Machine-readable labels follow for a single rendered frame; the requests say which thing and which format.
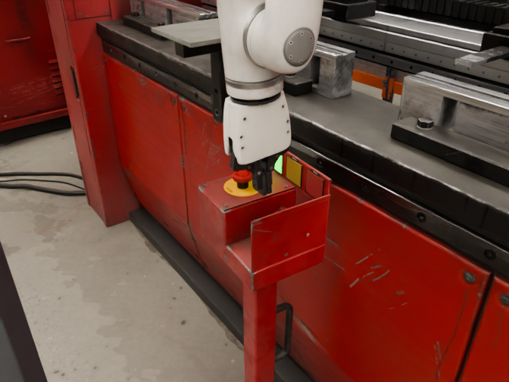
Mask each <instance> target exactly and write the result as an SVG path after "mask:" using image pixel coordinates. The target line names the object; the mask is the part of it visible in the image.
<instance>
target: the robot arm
mask: <svg viewBox="0 0 509 382"><path fill-rule="evenodd" d="M322 10H323V0H217V13H218V20H219V27H220V40H221V47H222V53H223V66H224V73H225V81H226V92H227V93H228V95H230V96H229V97H227V98H226V99H225V104H224V111H223V139H224V148H225V152H226V154H227V155H231V157H230V168H231V169H233V170H234V171H243V170H247V171H250V172H251V178H252V186H253V188H254V189H255V190H256V191H258V192H259V193H260V194H261V195H262V196H265V195H267V194H270V193H272V186H271V185H272V184H273V182H272V171H273V170H274V168H275V164H276V162H277V160H278V159H279V157H280V156H281V155H283V154H285V153H286V152H288V151H289V146H290V143H291V126H290V119H289V109H288V105H287V102H286V97H285V94H284V92H283V74H295V73H297V72H299V71H300V70H302V69H303V68H305V67H306V66H307V65H308V63H309V61H310V60H311V58H312V56H313V54H314V50H315V48H316V45H317V40H318V36H319V32H320V22H321V17H322Z"/></svg>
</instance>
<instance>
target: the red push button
mask: <svg viewBox="0 0 509 382"><path fill-rule="evenodd" d="M232 178H233V180H234V181H236V182H237V187H238V188H239V189H247V188H248V182H250V181H251V180H252V178H251V172H250V171H247V170H243V171H235V172H234V173H233V175H232Z"/></svg>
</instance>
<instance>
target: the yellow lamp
mask: <svg viewBox="0 0 509 382"><path fill-rule="evenodd" d="M286 177H287V178H288V179H289V180H291V181H292V182H293V183H295V184H296V185H298V186H299V187H301V165H300V164H299V163H297V162H296V161H294V160H292V159H291V158H290V157H288V156H287V165H286Z"/></svg>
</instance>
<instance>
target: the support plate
mask: <svg viewBox="0 0 509 382"><path fill-rule="evenodd" d="M151 31H152V32H153V33H156V34H158V35H160V36H163V37H166V38H168V39H171V40H173V41H175V42H178V43H180V44H183V45H186V46H188V47H190V48H194V47H198V46H203V45H211V44H216V43H221V40H220V27H219V20H218V18H214V19H209V20H199V21H193V22H187V23H177V24H171V25H166V26H160V27H152V28H151Z"/></svg>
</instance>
